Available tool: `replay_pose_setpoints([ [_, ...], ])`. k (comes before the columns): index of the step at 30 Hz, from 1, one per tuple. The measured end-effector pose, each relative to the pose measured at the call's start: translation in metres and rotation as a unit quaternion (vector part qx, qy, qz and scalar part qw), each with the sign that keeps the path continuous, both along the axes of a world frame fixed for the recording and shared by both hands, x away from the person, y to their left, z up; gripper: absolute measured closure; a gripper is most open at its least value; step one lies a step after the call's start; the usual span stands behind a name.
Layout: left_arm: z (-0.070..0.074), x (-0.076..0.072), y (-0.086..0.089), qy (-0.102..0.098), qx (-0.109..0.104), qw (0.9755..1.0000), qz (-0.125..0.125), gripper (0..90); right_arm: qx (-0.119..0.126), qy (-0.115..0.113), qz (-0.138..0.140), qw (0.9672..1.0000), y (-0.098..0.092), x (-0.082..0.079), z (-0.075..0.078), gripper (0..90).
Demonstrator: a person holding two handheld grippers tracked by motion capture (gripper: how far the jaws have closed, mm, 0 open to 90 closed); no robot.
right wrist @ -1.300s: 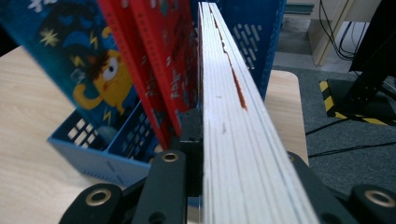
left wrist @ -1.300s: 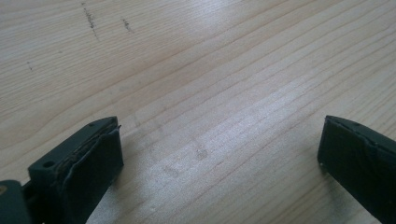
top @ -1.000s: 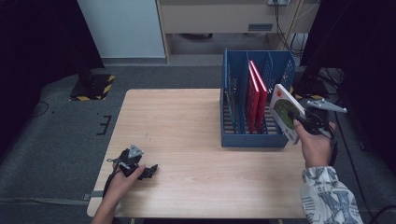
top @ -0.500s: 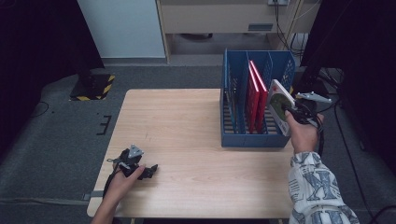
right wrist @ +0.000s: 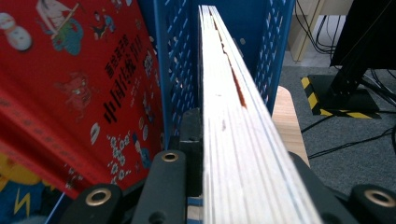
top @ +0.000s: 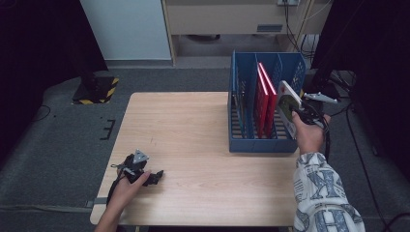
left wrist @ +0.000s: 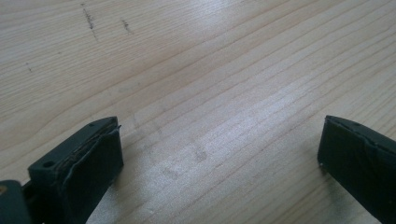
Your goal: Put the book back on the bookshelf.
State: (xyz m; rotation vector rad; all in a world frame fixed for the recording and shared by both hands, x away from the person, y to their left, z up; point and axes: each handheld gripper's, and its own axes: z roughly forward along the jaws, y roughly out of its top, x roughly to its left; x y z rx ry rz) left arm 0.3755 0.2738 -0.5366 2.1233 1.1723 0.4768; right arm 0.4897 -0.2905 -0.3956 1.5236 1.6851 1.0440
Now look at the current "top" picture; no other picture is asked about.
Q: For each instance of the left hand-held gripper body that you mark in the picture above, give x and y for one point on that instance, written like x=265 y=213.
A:
x=135 y=167

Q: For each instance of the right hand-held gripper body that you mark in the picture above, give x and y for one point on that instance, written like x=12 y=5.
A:
x=312 y=114

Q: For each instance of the white book with green leaf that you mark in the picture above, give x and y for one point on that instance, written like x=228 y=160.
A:
x=286 y=103

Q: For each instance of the red picture book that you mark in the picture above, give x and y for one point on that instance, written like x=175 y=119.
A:
x=272 y=109
x=261 y=112

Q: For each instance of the blue file rack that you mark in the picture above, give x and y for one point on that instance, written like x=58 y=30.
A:
x=257 y=145

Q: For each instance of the person's right hand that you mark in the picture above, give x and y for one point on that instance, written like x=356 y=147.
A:
x=309 y=138

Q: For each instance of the person's left hand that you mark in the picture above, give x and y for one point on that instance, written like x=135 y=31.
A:
x=124 y=193

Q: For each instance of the black stand with striped base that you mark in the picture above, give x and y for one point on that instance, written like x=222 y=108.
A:
x=93 y=92
x=317 y=82

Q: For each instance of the grey tape strip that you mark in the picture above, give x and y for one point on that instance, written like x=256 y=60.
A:
x=96 y=202

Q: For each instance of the black curtain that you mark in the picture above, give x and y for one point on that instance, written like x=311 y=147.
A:
x=380 y=64
x=32 y=48

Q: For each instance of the white power strip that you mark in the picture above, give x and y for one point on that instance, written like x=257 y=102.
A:
x=286 y=2

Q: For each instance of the wooden cabinet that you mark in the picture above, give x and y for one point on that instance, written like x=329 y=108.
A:
x=225 y=16

